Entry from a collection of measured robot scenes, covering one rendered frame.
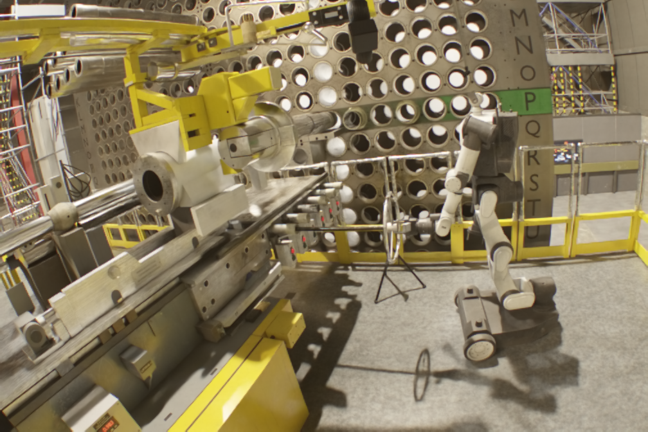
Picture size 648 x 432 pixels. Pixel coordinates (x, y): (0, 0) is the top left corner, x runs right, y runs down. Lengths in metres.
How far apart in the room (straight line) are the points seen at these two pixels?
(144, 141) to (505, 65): 3.16
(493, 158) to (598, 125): 9.53
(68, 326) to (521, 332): 2.24
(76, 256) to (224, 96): 1.01
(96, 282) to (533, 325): 2.24
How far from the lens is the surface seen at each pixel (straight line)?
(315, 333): 2.48
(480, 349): 2.09
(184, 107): 1.54
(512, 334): 2.14
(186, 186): 1.60
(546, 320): 2.22
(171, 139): 1.60
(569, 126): 10.72
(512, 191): 1.83
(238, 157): 1.60
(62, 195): 1.80
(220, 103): 1.58
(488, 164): 1.70
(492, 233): 1.90
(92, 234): 1.88
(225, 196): 1.67
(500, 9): 3.62
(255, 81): 1.47
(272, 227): 2.03
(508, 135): 1.67
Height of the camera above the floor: 1.57
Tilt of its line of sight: 15 degrees down
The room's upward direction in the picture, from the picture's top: 10 degrees counter-clockwise
